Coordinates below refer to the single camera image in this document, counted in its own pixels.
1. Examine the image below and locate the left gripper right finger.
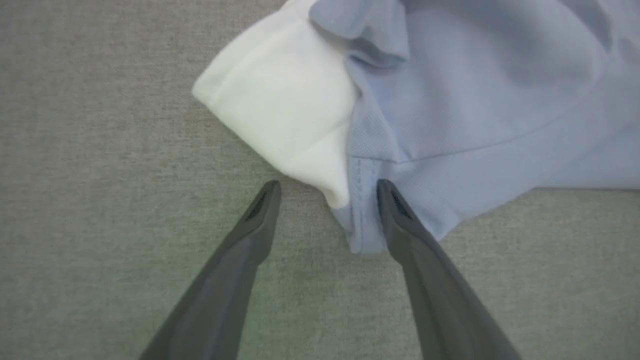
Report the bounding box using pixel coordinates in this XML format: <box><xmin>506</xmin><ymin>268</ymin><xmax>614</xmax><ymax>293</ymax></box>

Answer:
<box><xmin>376</xmin><ymin>179</ymin><xmax>523</xmax><ymax>360</ymax></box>

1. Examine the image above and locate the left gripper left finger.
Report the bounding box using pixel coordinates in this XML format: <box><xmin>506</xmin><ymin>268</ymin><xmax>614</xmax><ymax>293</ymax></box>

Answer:
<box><xmin>139</xmin><ymin>180</ymin><xmax>282</xmax><ymax>360</ymax></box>

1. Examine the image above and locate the light blue and white garment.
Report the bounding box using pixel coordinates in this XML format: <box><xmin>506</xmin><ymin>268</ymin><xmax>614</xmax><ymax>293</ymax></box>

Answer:
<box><xmin>191</xmin><ymin>0</ymin><xmax>640</xmax><ymax>255</ymax></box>

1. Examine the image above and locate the grey fabric sofa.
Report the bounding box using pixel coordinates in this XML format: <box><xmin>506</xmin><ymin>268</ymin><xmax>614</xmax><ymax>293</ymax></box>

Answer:
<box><xmin>0</xmin><ymin>0</ymin><xmax>640</xmax><ymax>360</ymax></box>

